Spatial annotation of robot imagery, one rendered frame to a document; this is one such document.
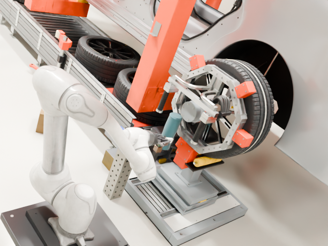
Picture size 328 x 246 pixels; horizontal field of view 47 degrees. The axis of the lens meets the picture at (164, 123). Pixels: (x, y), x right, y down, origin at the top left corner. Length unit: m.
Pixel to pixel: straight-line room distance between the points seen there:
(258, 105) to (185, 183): 0.84
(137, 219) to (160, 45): 1.20
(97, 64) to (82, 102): 2.26
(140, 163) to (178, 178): 1.04
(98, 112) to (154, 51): 1.27
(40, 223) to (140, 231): 0.83
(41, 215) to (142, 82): 1.20
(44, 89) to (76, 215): 0.64
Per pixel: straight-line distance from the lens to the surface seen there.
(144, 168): 1.83
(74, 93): 1.39
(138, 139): 1.89
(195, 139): 2.18
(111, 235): 2.06
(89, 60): 3.65
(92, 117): 1.42
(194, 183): 2.81
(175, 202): 2.74
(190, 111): 2.29
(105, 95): 3.22
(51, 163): 1.79
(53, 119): 1.59
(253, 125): 2.30
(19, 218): 2.06
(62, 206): 1.86
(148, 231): 2.63
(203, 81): 2.64
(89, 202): 1.81
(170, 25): 2.54
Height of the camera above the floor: 1.79
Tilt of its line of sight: 27 degrees down
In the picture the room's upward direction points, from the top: 22 degrees clockwise
